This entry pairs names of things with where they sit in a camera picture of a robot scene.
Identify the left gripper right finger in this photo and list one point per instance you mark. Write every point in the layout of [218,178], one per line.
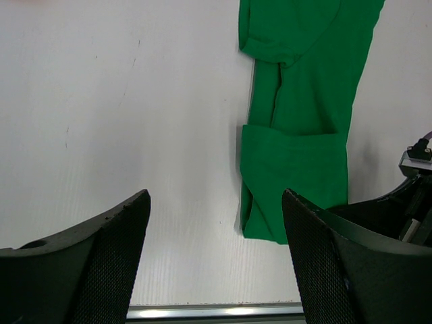
[348,274]

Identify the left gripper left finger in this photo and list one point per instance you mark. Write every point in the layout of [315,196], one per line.
[84,274]

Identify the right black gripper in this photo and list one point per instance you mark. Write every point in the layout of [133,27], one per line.
[392,214]

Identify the green t shirt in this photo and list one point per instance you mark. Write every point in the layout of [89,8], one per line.
[308,60]

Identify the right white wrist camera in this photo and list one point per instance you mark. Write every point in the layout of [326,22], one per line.
[412,167]

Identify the aluminium mounting rail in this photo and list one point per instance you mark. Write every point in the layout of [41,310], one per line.
[212,311]

